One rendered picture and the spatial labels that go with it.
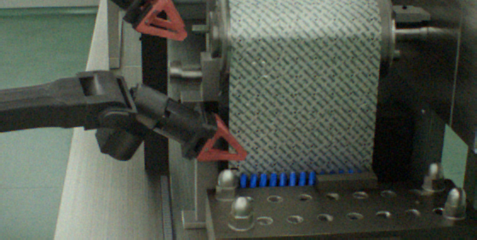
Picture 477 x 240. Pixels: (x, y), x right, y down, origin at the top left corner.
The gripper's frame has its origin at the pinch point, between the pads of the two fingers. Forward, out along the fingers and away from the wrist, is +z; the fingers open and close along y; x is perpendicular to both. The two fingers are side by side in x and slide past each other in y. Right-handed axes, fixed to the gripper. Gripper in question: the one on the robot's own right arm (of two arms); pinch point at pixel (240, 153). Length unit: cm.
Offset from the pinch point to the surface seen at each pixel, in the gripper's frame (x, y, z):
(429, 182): 12.2, 8.0, 26.4
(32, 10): -144, -555, -40
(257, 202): -2.8, 9.5, 3.2
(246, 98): 8.5, 0.2, -4.1
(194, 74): 6.0, -8.0, -11.3
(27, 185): -127, -218, -6
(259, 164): -0.1, 0.2, 3.5
